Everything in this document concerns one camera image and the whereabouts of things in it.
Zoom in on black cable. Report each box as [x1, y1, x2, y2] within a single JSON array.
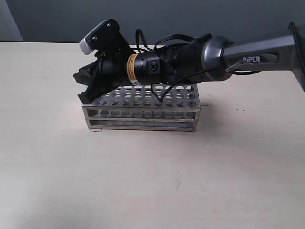
[[135, 22, 305, 103]]

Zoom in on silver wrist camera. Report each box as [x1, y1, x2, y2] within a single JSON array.
[[79, 20, 106, 55]]

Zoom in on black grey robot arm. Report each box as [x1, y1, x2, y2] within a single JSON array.
[[73, 19, 305, 104]]

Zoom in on stainless steel test tube rack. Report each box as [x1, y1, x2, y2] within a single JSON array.
[[82, 84, 201, 132]]

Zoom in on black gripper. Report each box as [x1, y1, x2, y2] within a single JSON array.
[[73, 19, 135, 104]]

